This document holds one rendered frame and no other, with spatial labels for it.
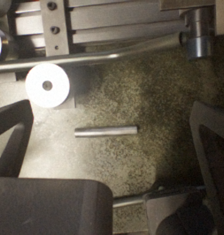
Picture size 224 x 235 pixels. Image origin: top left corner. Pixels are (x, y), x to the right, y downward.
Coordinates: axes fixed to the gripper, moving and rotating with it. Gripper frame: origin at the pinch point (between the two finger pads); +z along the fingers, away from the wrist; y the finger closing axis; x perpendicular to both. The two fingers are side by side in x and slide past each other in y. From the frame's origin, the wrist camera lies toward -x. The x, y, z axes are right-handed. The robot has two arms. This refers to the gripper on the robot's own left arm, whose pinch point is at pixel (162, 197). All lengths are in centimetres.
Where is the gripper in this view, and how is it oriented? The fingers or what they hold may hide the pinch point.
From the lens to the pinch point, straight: 37.3
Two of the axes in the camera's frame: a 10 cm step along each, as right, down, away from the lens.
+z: 0.1, -1.3, 9.9
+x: -9.8, 1.8, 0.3
